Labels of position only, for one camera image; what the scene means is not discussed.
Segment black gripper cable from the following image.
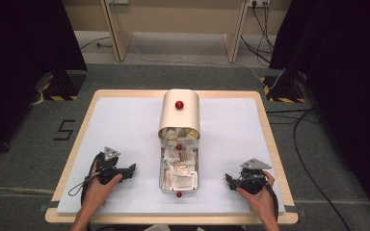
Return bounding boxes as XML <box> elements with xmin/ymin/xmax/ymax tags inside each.
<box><xmin>262</xmin><ymin>177</ymin><xmax>280</xmax><ymax>222</ymax></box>
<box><xmin>67</xmin><ymin>153</ymin><xmax>103</xmax><ymax>206</ymax></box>

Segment white wall socket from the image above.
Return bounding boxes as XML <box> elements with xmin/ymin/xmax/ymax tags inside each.
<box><xmin>248</xmin><ymin>0</ymin><xmax>271</xmax><ymax>8</ymax></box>

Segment black stand base striped tape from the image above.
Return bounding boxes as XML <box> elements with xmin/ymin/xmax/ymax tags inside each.
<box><xmin>259</xmin><ymin>74</ymin><xmax>306</xmax><ymax>104</ymax></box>
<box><xmin>42</xmin><ymin>70</ymin><xmax>88</xmax><ymax>102</ymax></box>

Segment person's left hand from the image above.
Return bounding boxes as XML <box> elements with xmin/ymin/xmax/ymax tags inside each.
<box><xmin>81</xmin><ymin>173</ymin><xmax>123</xmax><ymax>210</ymax></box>

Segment black floor cable with plug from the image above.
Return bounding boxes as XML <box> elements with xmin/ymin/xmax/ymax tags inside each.
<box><xmin>79</xmin><ymin>35</ymin><xmax>114</xmax><ymax>51</ymax></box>

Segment grey power strip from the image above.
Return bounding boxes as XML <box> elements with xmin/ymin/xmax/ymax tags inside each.
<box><xmin>33</xmin><ymin>72</ymin><xmax>54</xmax><ymax>92</ymax></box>

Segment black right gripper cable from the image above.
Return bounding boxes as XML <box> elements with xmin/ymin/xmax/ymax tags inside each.
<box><xmin>262</xmin><ymin>177</ymin><xmax>280</xmax><ymax>222</ymax></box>

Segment pile of white packets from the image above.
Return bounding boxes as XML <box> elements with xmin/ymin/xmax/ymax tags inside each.
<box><xmin>162</xmin><ymin>147</ymin><xmax>198</xmax><ymax>191</ymax></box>

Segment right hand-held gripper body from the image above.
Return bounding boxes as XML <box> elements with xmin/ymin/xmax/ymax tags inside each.
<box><xmin>235</xmin><ymin>158</ymin><xmax>273</xmax><ymax>195</ymax></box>

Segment dark curtain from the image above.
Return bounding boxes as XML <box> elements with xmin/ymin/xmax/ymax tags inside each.
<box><xmin>269</xmin><ymin>0</ymin><xmax>370</xmax><ymax>222</ymax></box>
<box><xmin>0</xmin><ymin>0</ymin><xmax>88</xmax><ymax>166</ymax></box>

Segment cream bread box lid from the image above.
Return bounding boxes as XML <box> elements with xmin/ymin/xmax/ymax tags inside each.
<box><xmin>157</xmin><ymin>88</ymin><xmax>202</xmax><ymax>141</ymax></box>

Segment light wooden desk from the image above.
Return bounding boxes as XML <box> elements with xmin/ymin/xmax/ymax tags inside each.
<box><xmin>99</xmin><ymin>0</ymin><xmax>251</xmax><ymax>64</ymax></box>

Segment black floor cables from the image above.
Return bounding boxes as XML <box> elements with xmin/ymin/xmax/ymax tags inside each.
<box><xmin>265</xmin><ymin>108</ymin><xmax>355</xmax><ymax>231</ymax></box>

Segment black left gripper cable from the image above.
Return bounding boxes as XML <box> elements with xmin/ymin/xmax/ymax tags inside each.
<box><xmin>67</xmin><ymin>153</ymin><xmax>103</xmax><ymax>206</ymax></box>

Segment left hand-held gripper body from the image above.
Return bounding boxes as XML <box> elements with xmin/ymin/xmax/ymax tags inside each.
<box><xmin>94</xmin><ymin>146</ymin><xmax>126</xmax><ymax>186</ymax></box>

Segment person's right hand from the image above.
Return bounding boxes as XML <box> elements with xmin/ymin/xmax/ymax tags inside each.
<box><xmin>235</xmin><ymin>170</ymin><xmax>279</xmax><ymax>223</ymax></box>

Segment pile of pale small pieces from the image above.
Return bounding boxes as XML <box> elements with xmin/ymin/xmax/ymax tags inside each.
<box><xmin>160</xmin><ymin>127</ymin><xmax>200</xmax><ymax>142</ymax></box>

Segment bundle of black wall cables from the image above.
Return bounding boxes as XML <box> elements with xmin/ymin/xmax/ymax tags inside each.
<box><xmin>240</xmin><ymin>1</ymin><xmax>276</xmax><ymax>65</ymax></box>

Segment short clear drawer red knob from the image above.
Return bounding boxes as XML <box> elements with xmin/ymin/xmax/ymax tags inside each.
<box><xmin>159</xmin><ymin>127</ymin><xmax>201</xmax><ymax>152</ymax></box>

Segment long clear drawer red knob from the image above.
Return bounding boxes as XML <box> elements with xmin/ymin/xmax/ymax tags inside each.
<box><xmin>158</xmin><ymin>145</ymin><xmax>200</xmax><ymax>198</ymax></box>

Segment white table mat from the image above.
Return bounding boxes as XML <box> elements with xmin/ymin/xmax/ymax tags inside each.
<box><xmin>56</xmin><ymin>96</ymin><xmax>286</xmax><ymax>216</ymax></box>

